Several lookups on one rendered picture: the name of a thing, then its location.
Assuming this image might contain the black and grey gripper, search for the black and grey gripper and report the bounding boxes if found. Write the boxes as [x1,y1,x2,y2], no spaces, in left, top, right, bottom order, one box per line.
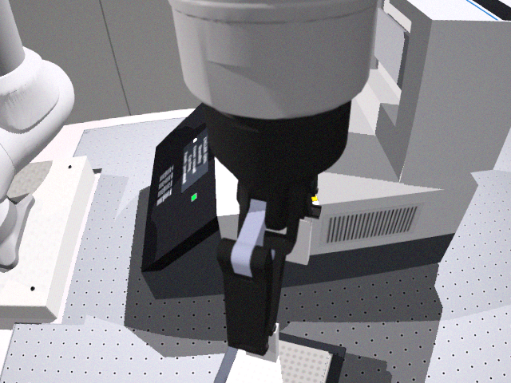
[203,100,352,363]

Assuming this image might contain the white benchtop lab instrument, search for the white benchtop lab instrument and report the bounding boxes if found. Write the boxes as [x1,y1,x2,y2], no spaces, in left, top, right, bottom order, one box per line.
[141,0,511,299]

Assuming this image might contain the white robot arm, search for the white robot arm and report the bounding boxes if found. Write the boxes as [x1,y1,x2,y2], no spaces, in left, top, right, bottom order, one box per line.
[0,0,378,270]

